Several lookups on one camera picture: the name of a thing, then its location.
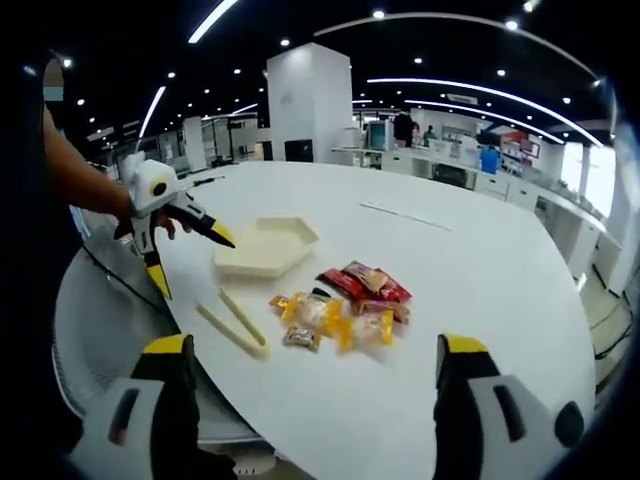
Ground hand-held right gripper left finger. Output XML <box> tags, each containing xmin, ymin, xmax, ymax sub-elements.
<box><xmin>69</xmin><ymin>333</ymin><xmax>201</xmax><ymax>480</ymax></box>

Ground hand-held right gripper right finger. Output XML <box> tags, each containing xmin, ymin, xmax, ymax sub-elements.
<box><xmin>433</xmin><ymin>333</ymin><xmax>586</xmax><ymax>480</ymax></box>

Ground cream hexagonal container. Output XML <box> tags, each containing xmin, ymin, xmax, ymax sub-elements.
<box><xmin>213</xmin><ymin>215</ymin><xmax>320</xmax><ymax>285</ymax></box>

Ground cream food tongs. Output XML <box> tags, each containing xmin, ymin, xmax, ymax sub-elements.
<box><xmin>194</xmin><ymin>287</ymin><xmax>270</xmax><ymax>360</ymax></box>

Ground pink brown food packet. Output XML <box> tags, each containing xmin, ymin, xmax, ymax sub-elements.
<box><xmin>349</xmin><ymin>298</ymin><xmax>412</xmax><ymax>324</ymax></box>

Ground yellow food cake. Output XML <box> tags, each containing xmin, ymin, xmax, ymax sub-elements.
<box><xmin>283</xmin><ymin>291</ymin><xmax>346</xmax><ymax>337</ymax></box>
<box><xmin>335</xmin><ymin>309</ymin><xmax>396</xmax><ymax>354</ymax></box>

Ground small brown food packet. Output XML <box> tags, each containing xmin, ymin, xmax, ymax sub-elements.
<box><xmin>282</xmin><ymin>325</ymin><xmax>322</xmax><ymax>352</ymax></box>

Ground red food packet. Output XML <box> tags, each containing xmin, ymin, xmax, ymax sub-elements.
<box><xmin>316</xmin><ymin>260</ymin><xmax>414</xmax><ymax>304</ymax></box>

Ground person's left hand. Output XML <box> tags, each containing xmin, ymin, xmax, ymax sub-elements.
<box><xmin>154</xmin><ymin>210</ymin><xmax>195</xmax><ymax>241</ymax></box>

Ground black pen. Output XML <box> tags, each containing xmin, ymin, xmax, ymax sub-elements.
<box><xmin>185</xmin><ymin>174</ymin><xmax>226</xmax><ymax>189</ymax></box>

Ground grey mesh chair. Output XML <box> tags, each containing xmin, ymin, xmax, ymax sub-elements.
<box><xmin>52</xmin><ymin>247</ymin><xmax>264</xmax><ymax>446</ymax></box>

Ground person's dark clothing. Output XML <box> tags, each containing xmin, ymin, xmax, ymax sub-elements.
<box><xmin>14</xmin><ymin>49</ymin><xmax>84</xmax><ymax>451</ymax></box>

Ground black screen panel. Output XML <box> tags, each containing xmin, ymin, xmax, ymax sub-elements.
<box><xmin>283</xmin><ymin>139</ymin><xmax>315</xmax><ymax>164</ymax></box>

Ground white square pillar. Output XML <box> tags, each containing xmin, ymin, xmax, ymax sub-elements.
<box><xmin>266</xmin><ymin>42</ymin><xmax>354</xmax><ymax>164</ymax></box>

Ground thin white strip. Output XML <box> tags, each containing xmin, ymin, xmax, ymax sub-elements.
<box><xmin>359</xmin><ymin>201</ymin><xmax>454</xmax><ymax>233</ymax></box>

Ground white counter cabinets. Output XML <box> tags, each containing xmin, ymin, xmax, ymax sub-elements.
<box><xmin>330</xmin><ymin>145</ymin><xmax>624</xmax><ymax>286</ymax></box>

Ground blue box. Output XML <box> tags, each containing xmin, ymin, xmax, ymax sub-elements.
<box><xmin>479</xmin><ymin>149</ymin><xmax>502</xmax><ymax>176</ymax></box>

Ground black cable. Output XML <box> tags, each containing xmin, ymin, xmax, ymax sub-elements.
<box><xmin>79</xmin><ymin>243</ymin><xmax>169</xmax><ymax>307</ymax></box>

